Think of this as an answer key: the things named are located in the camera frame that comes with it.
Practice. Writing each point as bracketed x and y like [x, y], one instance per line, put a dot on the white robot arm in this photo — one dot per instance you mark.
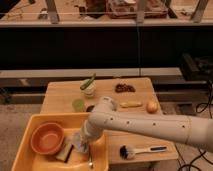
[189, 130]

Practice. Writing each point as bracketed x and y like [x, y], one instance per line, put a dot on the light blue towel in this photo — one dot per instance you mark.
[81, 145]

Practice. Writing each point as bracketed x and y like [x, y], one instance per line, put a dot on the bunch of dark grapes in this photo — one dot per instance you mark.
[119, 88]

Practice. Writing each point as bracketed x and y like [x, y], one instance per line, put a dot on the wooden table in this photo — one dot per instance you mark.
[131, 94]

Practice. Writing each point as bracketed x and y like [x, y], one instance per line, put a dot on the orange bowl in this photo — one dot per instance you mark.
[47, 138]

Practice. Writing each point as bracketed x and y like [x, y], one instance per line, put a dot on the green vegetable in cup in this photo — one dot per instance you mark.
[88, 82]

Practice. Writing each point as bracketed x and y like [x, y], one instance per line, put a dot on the dish brush with white handle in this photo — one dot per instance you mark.
[129, 152]

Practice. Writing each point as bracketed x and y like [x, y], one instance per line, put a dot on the brown sponge block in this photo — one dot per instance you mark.
[67, 146]

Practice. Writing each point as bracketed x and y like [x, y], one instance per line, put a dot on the black equipment box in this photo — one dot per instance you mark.
[197, 68]

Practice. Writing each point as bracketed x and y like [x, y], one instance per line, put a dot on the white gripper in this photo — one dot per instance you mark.
[88, 133]

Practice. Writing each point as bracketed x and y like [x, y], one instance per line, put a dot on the yellow onion toy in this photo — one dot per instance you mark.
[151, 107]

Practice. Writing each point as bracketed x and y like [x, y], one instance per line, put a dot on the small dark round dish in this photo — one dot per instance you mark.
[90, 108]

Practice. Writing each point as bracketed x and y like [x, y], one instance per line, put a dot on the green cup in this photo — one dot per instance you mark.
[78, 105]

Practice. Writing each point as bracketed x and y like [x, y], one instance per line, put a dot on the yellow plastic tray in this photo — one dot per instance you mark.
[27, 160]

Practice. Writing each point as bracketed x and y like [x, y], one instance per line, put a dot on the silver fork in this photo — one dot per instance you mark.
[90, 160]

